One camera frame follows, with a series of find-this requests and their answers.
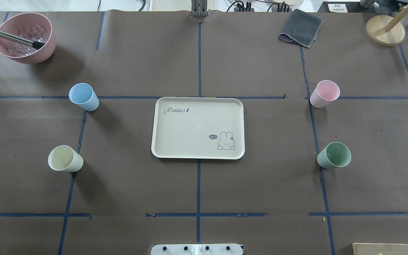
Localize blue cup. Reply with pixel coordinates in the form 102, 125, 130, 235
69, 83, 100, 111

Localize pink cup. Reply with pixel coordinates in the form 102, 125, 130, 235
310, 80, 340, 108

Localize green cup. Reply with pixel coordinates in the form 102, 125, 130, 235
316, 142, 352, 169

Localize yellow cup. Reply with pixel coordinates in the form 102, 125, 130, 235
47, 145, 84, 172

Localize cream rabbit tray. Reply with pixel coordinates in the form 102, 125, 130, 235
151, 97, 245, 160

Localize black power strip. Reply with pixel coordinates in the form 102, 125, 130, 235
227, 0, 291, 12

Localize white mounting plate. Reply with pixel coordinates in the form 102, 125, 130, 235
151, 243, 244, 255

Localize grey folded cloth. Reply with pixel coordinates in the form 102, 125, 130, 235
278, 9, 323, 48

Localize ice cubes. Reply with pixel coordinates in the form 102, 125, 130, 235
8, 25, 50, 57

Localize pink bowl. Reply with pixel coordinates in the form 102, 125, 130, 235
0, 12, 57, 64

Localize wooden stand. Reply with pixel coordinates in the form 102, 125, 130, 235
366, 4, 408, 47

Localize metal camera post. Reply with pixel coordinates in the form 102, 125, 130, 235
191, 0, 208, 17

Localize metal scoop with black handle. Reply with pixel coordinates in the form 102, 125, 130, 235
0, 30, 45, 50

